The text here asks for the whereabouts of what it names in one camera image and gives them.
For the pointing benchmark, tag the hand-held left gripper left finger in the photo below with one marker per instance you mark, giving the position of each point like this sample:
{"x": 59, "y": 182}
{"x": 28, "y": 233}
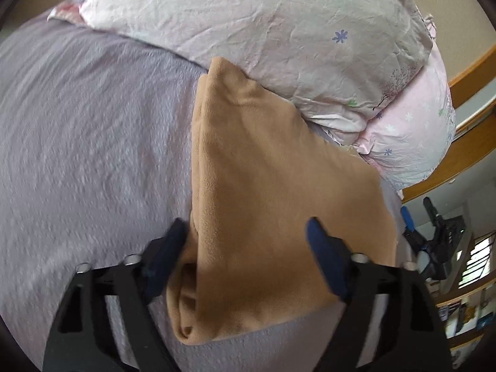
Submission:
{"x": 164, "y": 256}

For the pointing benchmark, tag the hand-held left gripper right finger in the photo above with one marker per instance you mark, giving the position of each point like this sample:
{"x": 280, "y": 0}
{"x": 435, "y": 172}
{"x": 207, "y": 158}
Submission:
{"x": 324, "y": 255}

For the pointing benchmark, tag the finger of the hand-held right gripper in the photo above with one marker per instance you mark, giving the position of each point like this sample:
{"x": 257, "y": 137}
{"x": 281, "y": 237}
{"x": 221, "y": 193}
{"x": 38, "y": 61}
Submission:
{"x": 407, "y": 219}

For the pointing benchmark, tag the tan garment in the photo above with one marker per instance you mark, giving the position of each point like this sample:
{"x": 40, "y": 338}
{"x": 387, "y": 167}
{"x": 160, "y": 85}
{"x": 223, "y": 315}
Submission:
{"x": 263, "y": 205}

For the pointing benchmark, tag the window with grille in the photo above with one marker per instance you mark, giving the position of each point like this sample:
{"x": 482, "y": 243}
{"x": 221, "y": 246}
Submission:
{"x": 478, "y": 259}

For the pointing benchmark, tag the wooden shelf with items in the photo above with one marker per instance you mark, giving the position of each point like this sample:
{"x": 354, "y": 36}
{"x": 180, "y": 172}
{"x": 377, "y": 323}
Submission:
{"x": 463, "y": 317}

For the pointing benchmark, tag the pink floral pillow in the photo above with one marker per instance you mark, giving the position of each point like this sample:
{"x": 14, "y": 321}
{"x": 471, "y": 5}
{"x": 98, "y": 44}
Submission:
{"x": 410, "y": 135}

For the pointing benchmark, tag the lavender bed sheet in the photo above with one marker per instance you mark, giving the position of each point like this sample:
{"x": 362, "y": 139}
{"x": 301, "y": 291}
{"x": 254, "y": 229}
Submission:
{"x": 93, "y": 170}

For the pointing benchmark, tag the white floral pillow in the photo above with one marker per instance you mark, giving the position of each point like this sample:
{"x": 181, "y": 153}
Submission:
{"x": 255, "y": 38}

